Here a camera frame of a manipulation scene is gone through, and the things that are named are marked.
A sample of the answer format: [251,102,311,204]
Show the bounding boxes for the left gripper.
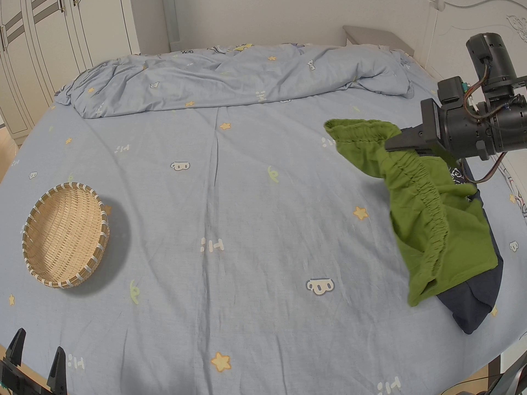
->
[0,328,68,395]

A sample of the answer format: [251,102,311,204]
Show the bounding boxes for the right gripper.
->
[385,97,494,160]

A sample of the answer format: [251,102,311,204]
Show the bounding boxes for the green shorts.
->
[324,118,501,308]

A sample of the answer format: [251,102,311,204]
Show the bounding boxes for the round woven basket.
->
[21,182,110,289]

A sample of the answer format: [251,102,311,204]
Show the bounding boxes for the bed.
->
[0,0,527,395]

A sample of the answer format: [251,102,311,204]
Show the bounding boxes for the grey bedside table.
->
[343,25,414,54]

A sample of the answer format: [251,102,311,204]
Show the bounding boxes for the dark blue T-shirt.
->
[436,155,504,335]

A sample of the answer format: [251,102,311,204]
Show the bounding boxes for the pale blue quilt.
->
[54,43,416,119]

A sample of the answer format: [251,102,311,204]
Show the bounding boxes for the white wardrobe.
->
[0,0,141,147]

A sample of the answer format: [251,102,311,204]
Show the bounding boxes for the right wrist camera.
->
[437,76,468,107]

